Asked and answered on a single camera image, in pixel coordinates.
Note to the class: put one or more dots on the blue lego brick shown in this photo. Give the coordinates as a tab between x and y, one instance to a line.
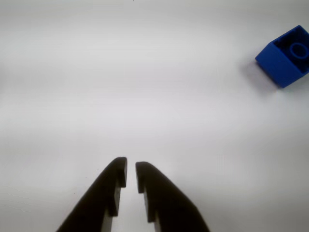
275	62

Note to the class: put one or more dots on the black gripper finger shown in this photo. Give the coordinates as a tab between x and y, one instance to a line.
169	205
101	198

